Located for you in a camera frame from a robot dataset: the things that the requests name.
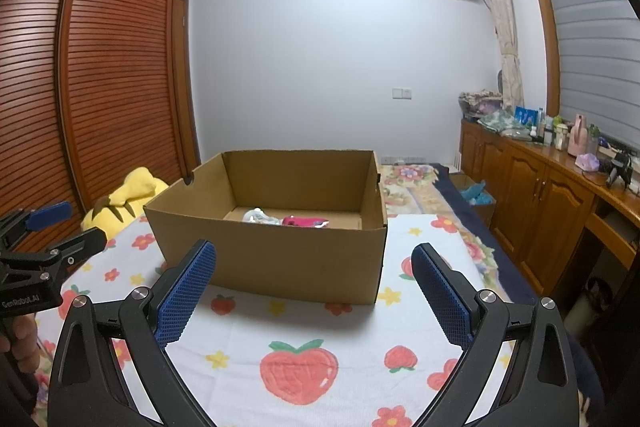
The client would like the yellow plush toy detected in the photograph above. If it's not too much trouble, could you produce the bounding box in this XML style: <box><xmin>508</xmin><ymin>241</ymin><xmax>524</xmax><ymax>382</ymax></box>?
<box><xmin>81</xmin><ymin>166</ymin><xmax>170</xmax><ymax>239</ymax></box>

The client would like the small cardboard floor box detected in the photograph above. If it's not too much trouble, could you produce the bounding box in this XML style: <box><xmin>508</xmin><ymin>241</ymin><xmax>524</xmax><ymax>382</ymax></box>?
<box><xmin>450</xmin><ymin>173</ymin><xmax>498</xmax><ymax>220</ymax></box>

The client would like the brown louvered wooden wardrobe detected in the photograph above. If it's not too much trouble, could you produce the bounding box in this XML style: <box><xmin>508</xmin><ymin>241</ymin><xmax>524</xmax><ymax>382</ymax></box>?
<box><xmin>0</xmin><ymin>0</ymin><xmax>201</xmax><ymax>253</ymax></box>

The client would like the person's left hand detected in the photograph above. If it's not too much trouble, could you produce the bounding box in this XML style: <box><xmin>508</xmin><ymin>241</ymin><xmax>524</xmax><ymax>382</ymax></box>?
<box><xmin>0</xmin><ymin>313</ymin><xmax>40</xmax><ymax>354</ymax></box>

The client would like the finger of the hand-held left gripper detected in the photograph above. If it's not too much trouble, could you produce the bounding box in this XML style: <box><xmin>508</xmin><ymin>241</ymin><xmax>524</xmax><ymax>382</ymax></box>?
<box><xmin>10</xmin><ymin>227</ymin><xmax>108</xmax><ymax>280</ymax></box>
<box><xmin>0</xmin><ymin>201</ymin><xmax>73</xmax><ymax>253</ymax></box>

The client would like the wooden window frame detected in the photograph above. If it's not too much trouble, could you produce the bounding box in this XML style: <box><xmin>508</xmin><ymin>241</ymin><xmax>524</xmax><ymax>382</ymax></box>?
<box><xmin>519</xmin><ymin>0</ymin><xmax>563</xmax><ymax>118</ymax></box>

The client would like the pink clear snack packet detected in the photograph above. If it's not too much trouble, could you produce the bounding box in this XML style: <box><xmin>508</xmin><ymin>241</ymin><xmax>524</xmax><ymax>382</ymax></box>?
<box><xmin>281</xmin><ymin>216</ymin><xmax>329</xmax><ymax>229</ymax></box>

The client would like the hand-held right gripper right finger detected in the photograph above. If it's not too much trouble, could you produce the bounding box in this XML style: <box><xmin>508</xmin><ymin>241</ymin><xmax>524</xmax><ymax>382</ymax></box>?
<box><xmin>411</xmin><ymin>243</ymin><xmax>580</xmax><ymax>427</ymax></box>

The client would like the blue printed box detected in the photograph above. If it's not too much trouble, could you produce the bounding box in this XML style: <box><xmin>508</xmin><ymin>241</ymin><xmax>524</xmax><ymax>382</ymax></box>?
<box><xmin>514</xmin><ymin>106</ymin><xmax>538</xmax><ymax>130</ymax></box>

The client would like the cluster of toiletry bottles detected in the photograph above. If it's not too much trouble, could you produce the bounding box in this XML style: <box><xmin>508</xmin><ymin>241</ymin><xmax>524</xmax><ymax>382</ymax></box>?
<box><xmin>530</xmin><ymin>107</ymin><xmax>571</xmax><ymax>150</ymax></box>

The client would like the wooden sideboard cabinet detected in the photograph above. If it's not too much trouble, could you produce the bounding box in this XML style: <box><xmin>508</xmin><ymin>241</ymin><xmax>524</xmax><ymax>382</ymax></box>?
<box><xmin>460</xmin><ymin>119</ymin><xmax>640</xmax><ymax>303</ymax></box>

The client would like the navy blue bed sheet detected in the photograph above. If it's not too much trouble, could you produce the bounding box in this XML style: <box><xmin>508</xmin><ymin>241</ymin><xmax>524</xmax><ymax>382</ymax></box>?
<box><xmin>432</xmin><ymin>163</ymin><xmax>606</xmax><ymax>427</ymax></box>

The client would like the floral bed quilt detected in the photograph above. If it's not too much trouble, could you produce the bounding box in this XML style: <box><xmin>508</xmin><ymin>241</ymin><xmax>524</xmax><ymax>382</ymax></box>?
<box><xmin>378</xmin><ymin>163</ymin><xmax>508</xmax><ymax>293</ymax></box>

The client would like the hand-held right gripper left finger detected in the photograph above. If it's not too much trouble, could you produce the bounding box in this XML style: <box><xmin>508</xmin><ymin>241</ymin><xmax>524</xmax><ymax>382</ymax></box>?
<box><xmin>47</xmin><ymin>239</ymin><xmax>217</xmax><ymax>427</ymax></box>

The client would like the green patterned cloth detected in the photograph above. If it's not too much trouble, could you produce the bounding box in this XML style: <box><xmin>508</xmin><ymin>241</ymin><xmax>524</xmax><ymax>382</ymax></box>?
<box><xmin>477</xmin><ymin>109</ymin><xmax>531</xmax><ymax>140</ymax></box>

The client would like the waste bin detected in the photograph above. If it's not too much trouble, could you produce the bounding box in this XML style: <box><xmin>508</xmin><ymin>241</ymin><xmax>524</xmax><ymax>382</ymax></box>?
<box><xmin>565</xmin><ymin>276</ymin><xmax>608</xmax><ymax>338</ymax></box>

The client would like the beige patterned curtain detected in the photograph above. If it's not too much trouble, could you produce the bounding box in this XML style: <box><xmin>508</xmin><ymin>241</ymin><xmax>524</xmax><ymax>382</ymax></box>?
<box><xmin>472</xmin><ymin>0</ymin><xmax>525</xmax><ymax>108</ymax></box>

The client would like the brown cardboard box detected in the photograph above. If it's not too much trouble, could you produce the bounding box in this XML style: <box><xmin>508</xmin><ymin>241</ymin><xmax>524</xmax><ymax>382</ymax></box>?
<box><xmin>143</xmin><ymin>149</ymin><xmax>388</xmax><ymax>306</ymax></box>

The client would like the stack of folded fabrics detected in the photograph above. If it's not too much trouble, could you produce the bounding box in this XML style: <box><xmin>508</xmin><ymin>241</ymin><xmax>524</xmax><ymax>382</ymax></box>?
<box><xmin>459</xmin><ymin>91</ymin><xmax>503</xmax><ymax>122</ymax></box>

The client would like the teal cloth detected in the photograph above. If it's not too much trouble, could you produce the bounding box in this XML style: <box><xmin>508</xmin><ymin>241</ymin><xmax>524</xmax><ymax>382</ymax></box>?
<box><xmin>460</xmin><ymin>179</ymin><xmax>493</xmax><ymax>204</ymax></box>

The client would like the black hair dryer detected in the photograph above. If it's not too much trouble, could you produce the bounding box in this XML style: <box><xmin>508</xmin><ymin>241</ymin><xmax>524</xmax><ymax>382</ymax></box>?
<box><xmin>602</xmin><ymin>151</ymin><xmax>633</xmax><ymax>188</ymax></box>

